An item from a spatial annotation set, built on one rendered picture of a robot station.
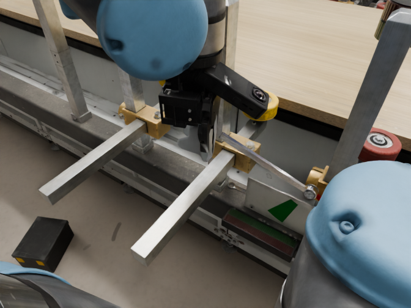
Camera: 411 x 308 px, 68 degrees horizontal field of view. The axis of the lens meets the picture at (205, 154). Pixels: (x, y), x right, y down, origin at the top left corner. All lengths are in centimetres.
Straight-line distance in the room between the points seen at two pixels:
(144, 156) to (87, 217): 87
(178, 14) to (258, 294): 128
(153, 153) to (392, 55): 62
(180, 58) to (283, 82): 58
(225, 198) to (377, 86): 42
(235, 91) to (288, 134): 42
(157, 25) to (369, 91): 34
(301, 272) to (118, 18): 17
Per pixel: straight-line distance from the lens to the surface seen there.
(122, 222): 160
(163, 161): 84
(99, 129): 99
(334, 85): 82
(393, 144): 67
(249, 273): 143
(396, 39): 45
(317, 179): 60
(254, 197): 69
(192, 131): 49
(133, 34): 21
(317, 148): 83
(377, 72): 47
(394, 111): 78
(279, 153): 89
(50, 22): 91
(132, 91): 75
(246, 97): 44
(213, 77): 43
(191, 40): 22
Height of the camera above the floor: 128
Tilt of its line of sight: 43 degrees down
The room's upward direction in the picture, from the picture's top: straight up
